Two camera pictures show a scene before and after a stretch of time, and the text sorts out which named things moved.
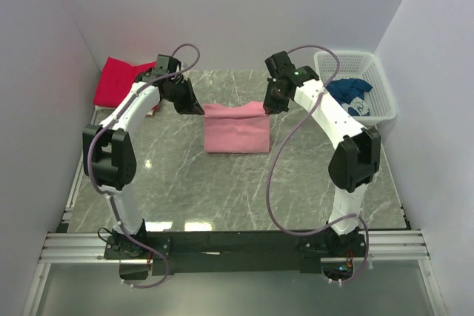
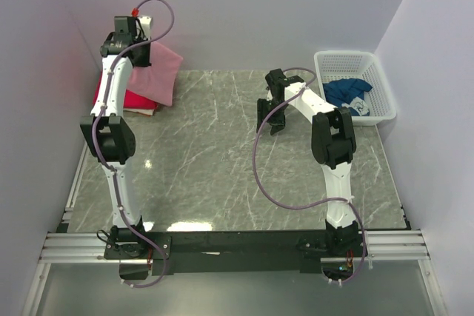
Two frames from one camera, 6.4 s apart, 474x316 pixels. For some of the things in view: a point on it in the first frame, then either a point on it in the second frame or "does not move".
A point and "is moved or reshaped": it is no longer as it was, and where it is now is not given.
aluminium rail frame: [84, 245] does not move
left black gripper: [191, 106] to [145, 61]
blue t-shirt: [351, 93] does not move
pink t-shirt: [242, 129] is moved or reshaped
